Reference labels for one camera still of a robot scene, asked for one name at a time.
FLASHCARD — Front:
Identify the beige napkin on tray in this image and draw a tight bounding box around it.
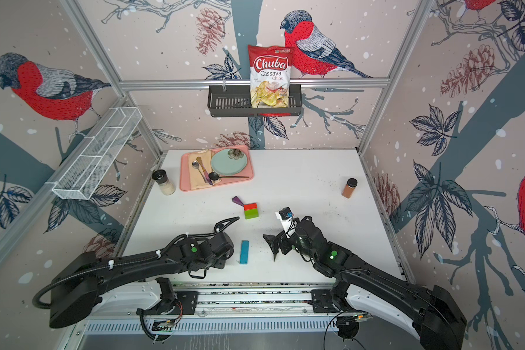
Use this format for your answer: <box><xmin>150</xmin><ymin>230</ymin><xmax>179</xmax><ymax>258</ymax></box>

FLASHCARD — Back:
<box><xmin>186</xmin><ymin>150</ymin><xmax>213</xmax><ymax>190</ymax></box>

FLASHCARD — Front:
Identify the green rectangular block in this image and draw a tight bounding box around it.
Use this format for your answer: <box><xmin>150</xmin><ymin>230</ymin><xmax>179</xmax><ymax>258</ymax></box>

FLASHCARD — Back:
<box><xmin>244</xmin><ymin>209</ymin><xmax>259</xmax><ymax>220</ymax></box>

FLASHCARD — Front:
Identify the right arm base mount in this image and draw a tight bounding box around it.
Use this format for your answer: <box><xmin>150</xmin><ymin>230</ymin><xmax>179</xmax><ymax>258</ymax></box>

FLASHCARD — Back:
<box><xmin>308</xmin><ymin>289</ymin><xmax>367</xmax><ymax>314</ymax></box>

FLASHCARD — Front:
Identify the black wall basket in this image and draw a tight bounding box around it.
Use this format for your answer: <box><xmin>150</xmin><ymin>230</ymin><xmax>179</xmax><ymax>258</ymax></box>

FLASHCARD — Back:
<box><xmin>207</xmin><ymin>85</ymin><xmax>303</xmax><ymax>118</ymax></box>

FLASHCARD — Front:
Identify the light green plate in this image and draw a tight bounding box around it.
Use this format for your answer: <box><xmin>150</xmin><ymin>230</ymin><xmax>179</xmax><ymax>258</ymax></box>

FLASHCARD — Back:
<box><xmin>211</xmin><ymin>148</ymin><xmax>248</xmax><ymax>176</ymax></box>

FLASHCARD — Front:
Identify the teal long block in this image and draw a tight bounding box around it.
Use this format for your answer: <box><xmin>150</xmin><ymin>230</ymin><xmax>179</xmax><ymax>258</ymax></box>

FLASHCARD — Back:
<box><xmin>239</xmin><ymin>241</ymin><xmax>249</xmax><ymax>265</ymax></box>

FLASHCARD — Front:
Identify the red rectangular block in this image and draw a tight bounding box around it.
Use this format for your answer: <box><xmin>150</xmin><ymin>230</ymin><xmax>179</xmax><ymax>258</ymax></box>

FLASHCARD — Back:
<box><xmin>244</xmin><ymin>203</ymin><xmax>258</xmax><ymax>211</ymax></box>

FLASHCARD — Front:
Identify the silver spoon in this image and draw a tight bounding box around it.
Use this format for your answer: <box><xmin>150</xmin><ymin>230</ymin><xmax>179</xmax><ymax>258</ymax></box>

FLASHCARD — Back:
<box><xmin>191</xmin><ymin>161</ymin><xmax>211</xmax><ymax>185</ymax></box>

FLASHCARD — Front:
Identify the white wire mesh shelf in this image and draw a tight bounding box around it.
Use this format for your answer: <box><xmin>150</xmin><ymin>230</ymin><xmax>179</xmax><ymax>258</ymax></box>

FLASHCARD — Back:
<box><xmin>52</xmin><ymin>106</ymin><xmax>142</xmax><ymax>200</ymax></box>

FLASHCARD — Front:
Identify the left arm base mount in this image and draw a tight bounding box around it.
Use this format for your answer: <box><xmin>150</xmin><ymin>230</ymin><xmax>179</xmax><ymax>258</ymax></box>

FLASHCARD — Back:
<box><xmin>137</xmin><ymin>291</ymin><xmax>199</xmax><ymax>316</ymax></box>

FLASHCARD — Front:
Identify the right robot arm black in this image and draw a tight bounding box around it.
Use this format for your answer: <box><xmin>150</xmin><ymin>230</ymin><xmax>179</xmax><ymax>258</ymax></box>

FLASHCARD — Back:
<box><xmin>263</xmin><ymin>216</ymin><xmax>467</xmax><ymax>349</ymax></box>

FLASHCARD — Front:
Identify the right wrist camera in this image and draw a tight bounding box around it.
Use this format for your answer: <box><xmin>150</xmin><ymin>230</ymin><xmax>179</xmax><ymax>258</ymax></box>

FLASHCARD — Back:
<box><xmin>276</xmin><ymin>207</ymin><xmax>295</xmax><ymax>233</ymax></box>

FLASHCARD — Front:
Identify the purple triangle block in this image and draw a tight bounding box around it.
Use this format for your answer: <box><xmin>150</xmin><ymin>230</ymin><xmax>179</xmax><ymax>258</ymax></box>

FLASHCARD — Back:
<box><xmin>232</xmin><ymin>196</ymin><xmax>244</xmax><ymax>206</ymax></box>

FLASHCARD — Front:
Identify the white spice jar black lid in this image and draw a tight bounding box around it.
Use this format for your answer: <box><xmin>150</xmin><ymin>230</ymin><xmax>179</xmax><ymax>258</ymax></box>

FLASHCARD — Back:
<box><xmin>152</xmin><ymin>169</ymin><xmax>176</xmax><ymax>195</ymax></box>

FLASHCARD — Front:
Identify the Chuba cassava chips bag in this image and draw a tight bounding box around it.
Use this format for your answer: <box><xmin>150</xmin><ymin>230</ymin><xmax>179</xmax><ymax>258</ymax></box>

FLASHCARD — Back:
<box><xmin>248</xmin><ymin>45</ymin><xmax>293</xmax><ymax>109</ymax></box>

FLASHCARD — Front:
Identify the black ladle spoon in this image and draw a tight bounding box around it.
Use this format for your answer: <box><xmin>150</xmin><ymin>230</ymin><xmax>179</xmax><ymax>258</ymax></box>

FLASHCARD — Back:
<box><xmin>208</xmin><ymin>172</ymin><xmax>249</xmax><ymax>182</ymax></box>

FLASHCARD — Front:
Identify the pink tray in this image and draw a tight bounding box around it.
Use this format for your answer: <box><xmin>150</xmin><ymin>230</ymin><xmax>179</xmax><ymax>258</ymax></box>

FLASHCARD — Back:
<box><xmin>179</xmin><ymin>145</ymin><xmax>254</xmax><ymax>192</ymax></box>

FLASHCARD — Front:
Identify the brown spice jar black lid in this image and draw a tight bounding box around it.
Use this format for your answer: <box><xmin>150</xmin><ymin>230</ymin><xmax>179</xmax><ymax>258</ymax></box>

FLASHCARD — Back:
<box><xmin>341</xmin><ymin>178</ymin><xmax>358</xmax><ymax>198</ymax></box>

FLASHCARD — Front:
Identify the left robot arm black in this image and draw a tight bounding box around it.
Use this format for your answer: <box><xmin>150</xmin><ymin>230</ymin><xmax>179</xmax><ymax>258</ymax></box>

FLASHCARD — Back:
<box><xmin>32</xmin><ymin>217</ymin><xmax>239</xmax><ymax>329</ymax></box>

